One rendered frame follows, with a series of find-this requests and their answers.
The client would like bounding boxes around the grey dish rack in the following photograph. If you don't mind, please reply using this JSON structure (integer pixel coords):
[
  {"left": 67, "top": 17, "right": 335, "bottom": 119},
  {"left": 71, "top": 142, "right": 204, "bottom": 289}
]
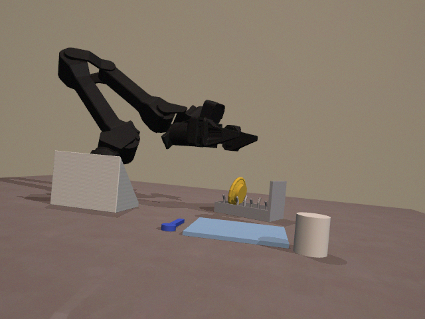
[{"left": 214, "top": 181, "right": 287, "bottom": 222}]

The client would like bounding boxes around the beige cylinder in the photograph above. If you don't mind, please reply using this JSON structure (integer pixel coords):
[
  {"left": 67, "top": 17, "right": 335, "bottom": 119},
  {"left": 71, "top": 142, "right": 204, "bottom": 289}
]
[{"left": 293, "top": 213, "right": 331, "bottom": 258}]

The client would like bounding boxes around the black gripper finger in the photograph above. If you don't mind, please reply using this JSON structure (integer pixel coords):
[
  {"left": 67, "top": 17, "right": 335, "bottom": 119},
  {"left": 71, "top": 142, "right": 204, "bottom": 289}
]
[
  {"left": 201, "top": 118, "right": 240, "bottom": 147},
  {"left": 231, "top": 125, "right": 258, "bottom": 151}
]

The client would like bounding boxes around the yellow plate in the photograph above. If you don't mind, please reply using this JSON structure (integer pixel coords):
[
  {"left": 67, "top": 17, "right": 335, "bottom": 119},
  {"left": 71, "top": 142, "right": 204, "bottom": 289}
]
[{"left": 228, "top": 177, "right": 247, "bottom": 205}]

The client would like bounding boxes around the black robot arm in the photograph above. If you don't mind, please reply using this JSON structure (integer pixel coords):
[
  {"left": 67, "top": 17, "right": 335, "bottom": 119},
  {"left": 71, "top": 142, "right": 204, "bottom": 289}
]
[{"left": 58, "top": 47, "right": 225, "bottom": 164}]

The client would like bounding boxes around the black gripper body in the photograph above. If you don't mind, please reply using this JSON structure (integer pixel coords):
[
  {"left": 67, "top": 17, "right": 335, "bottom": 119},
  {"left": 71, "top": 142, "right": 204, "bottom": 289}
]
[{"left": 184, "top": 116, "right": 235, "bottom": 151}]

